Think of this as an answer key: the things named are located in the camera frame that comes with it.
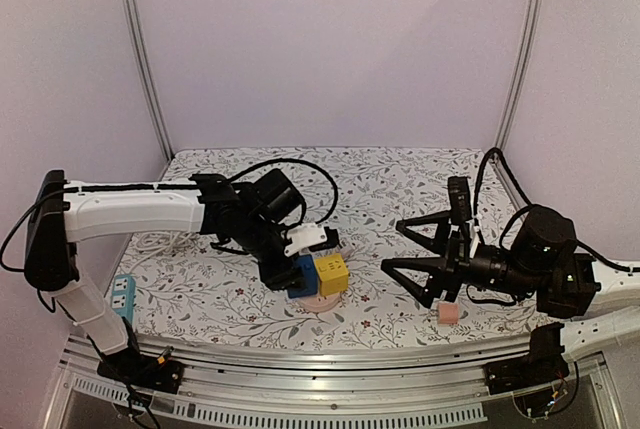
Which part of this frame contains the left aluminium corner post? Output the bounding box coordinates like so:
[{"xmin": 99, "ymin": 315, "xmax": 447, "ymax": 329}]
[{"xmin": 122, "ymin": 0, "xmax": 174, "ymax": 162}]

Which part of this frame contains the aluminium corner post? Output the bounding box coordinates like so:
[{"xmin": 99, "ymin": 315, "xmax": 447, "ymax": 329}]
[
  {"xmin": 122, "ymin": 0, "xmax": 174, "ymax": 162},
  {"xmin": 494, "ymin": 0, "xmax": 543, "ymax": 152}
]

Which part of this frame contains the white cable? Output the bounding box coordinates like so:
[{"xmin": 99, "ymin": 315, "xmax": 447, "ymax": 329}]
[{"xmin": 130, "ymin": 231, "xmax": 194, "ymax": 270}]

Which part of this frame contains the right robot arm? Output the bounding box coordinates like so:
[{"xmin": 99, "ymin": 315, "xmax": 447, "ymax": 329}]
[{"xmin": 381, "ymin": 205, "xmax": 639, "ymax": 385}]

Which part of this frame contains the pink round power strip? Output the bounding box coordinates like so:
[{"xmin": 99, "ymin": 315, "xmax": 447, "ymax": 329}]
[{"xmin": 298, "ymin": 288, "xmax": 344, "ymax": 314}]

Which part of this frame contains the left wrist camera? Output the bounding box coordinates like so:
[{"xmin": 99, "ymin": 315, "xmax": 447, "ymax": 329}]
[{"xmin": 284, "ymin": 223, "xmax": 339, "ymax": 257}]

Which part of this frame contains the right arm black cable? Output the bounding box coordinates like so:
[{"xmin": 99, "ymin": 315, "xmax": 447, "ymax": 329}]
[{"xmin": 472, "ymin": 147, "xmax": 534, "ymax": 220}]

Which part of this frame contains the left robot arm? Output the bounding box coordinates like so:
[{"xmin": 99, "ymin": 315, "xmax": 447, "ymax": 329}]
[{"xmin": 24, "ymin": 170, "xmax": 326, "ymax": 383}]

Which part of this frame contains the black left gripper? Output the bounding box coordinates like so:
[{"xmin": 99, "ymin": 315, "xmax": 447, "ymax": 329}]
[{"xmin": 236, "ymin": 214, "xmax": 307, "ymax": 291}]

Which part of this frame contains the floral patterned table mat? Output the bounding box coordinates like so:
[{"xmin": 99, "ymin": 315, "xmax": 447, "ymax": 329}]
[{"xmin": 119, "ymin": 148, "xmax": 548, "ymax": 352}]

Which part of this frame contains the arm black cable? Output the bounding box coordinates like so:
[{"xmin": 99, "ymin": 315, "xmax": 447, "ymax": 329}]
[
  {"xmin": 229, "ymin": 158, "xmax": 339, "ymax": 238},
  {"xmin": 472, "ymin": 147, "xmax": 534, "ymax": 220}
]

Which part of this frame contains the yellow cube socket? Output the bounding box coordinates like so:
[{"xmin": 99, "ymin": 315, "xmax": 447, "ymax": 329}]
[{"xmin": 314, "ymin": 253, "xmax": 349, "ymax": 297}]

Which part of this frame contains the right aluminium corner post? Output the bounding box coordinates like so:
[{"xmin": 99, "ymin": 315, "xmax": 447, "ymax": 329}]
[{"xmin": 494, "ymin": 0, "xmax": 543, "ymax": 152}]

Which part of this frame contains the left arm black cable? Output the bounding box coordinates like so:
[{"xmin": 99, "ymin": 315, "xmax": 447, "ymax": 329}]
[{"xmin": 229, "ymin": 158, "xmax": 339, "ymax": 238}]

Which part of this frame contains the pink cube socket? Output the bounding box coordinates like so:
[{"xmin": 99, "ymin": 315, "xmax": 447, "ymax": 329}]
[{"xmin": 437, "ymin": 302, "xmax": 460, "ymax": 325}]

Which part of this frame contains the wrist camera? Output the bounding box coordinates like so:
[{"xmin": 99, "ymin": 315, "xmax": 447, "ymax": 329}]
[
  {"xmin": 447, "ymin": 176, "xmax": 472, "ymax": 226},
  {"xmin": 284, "ymin": 223, "xmax": 339, "ymax": 257}
]

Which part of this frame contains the light blue cube socket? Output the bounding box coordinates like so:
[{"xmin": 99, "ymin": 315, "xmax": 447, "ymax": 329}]
[{"xmin": 110, "ymin": 275, "xmax": 136, "ymax": 325}]

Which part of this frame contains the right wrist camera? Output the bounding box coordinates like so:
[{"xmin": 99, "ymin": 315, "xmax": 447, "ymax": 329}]
[{"xmin": 447, "ymin": 176, "xmax": 472, "ymax": 226}]

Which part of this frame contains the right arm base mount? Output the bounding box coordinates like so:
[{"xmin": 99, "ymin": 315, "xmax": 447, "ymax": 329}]
[{"xmin": 482, "ymin": 322, "xmax": 569, "ymax": 395}]

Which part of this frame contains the aluminium front rail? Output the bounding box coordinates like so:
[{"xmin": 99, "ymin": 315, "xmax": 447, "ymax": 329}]
[{"xmin": 42, "ymin": 336, "xmax": 624, "ymax": 429}]

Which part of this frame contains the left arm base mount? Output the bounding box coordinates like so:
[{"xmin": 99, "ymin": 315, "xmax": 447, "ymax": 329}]
[{"xmin": 95, "ymin": 318, "xmax": 185, "ymax": 394}]

